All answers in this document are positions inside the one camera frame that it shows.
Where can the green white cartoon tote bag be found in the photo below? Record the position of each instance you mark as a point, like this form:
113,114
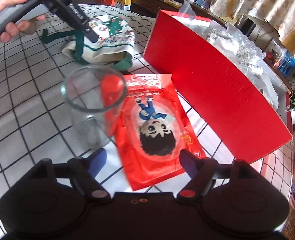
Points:
115,45

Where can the plastic bag of fruit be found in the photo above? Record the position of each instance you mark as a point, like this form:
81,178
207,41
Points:
275,52

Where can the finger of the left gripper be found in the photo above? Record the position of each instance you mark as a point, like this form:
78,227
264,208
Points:
90,31

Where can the person left hand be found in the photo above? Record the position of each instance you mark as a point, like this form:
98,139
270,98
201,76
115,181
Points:
21,11

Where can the clear bubble wrap bag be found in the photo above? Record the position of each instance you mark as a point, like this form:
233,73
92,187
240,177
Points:
237,48

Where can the wooden tv cabinet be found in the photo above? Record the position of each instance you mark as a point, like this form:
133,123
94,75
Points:
205,55

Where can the red cartoon boy packet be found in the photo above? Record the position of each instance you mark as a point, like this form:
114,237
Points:
151,130

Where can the blue plastic bag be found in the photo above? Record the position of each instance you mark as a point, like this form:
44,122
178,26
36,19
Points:
287,65

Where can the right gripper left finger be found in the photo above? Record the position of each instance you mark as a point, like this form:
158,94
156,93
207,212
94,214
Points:
96,161

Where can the black cylinder speaker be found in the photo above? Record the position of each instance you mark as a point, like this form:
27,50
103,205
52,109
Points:
248,27

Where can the red cardboard box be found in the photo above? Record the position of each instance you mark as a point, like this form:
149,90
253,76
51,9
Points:
247,124

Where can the clear drinking glass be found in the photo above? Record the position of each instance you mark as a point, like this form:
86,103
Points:
95,96

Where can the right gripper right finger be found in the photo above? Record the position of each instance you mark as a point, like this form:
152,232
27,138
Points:
191,164

